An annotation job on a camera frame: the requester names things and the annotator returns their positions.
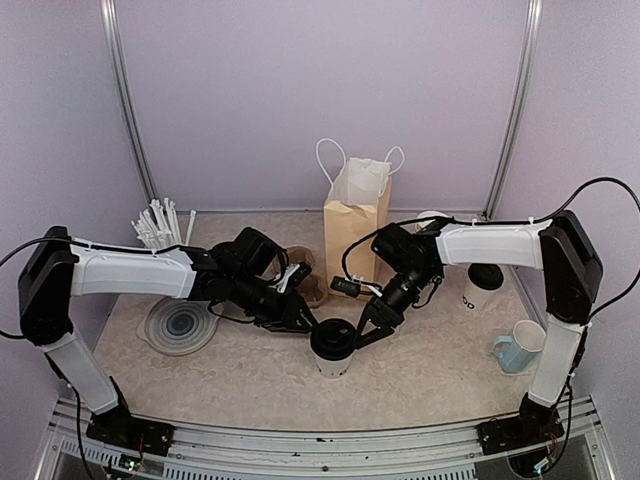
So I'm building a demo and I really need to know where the stack of white paper cups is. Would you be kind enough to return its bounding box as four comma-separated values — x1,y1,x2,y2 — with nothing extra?
414,210,449,232

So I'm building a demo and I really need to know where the aluminium front frame rail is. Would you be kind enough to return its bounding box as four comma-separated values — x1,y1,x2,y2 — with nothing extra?
33,397,619,479

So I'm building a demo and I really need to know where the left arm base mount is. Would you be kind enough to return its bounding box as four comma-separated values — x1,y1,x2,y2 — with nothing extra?
86,397,175,457

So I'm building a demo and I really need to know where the left aluminium corner post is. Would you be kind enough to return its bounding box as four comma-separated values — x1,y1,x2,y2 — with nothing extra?
100,0,157,201

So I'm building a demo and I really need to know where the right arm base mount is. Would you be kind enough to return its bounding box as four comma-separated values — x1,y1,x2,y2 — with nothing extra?
476,388,566,455

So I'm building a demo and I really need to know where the brown paper takeout bag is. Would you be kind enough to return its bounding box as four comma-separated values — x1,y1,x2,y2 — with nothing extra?
315,138,406,283

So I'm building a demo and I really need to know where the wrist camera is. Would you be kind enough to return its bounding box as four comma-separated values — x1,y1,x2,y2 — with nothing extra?
273,262,312,294
330,276,372,298

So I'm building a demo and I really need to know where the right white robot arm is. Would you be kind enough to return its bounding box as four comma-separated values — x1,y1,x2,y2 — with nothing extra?
354,210,603,444

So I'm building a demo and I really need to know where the right aluminium corner post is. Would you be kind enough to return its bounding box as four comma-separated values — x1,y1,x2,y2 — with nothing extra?
483,0,543,219

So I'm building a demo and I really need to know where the white paper coffee cup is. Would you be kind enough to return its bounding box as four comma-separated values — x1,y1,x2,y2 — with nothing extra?
314,354,354,379
462,280,498,311

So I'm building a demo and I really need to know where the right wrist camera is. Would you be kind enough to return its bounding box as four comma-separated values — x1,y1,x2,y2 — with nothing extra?
330,276,372,298

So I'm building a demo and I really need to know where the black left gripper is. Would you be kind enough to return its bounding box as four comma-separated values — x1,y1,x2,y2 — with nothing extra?
230,272,320,335

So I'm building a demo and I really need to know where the black coffee cup lid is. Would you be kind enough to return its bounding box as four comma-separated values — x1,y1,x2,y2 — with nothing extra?
467,263,504,291
310,318,356,361

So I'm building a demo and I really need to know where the aluminium corner post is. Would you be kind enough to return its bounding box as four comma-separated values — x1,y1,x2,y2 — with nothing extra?
483,0,543,219
100,0,157,201

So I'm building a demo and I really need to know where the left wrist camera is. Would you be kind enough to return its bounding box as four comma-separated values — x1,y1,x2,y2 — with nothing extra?
273,262,312,294

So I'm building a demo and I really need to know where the light blue mug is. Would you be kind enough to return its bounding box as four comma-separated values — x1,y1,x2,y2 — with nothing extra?
491,320,546,374

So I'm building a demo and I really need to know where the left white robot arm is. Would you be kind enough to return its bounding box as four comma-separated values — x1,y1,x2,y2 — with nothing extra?
18,226,317,445

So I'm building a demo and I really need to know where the brown cardboard cup carrier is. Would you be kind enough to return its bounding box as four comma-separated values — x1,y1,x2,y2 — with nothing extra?
287,246,329,309

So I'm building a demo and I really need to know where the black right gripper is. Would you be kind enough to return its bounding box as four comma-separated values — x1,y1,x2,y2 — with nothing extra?
352,264,437,349

